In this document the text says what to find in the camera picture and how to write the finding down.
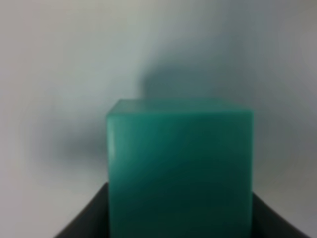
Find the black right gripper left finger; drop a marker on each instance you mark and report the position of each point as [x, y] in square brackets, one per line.
[92, 221]

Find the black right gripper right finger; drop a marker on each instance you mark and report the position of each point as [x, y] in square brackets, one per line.
[266, 223]

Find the teal cube block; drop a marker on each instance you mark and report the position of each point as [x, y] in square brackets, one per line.
[179, 169]

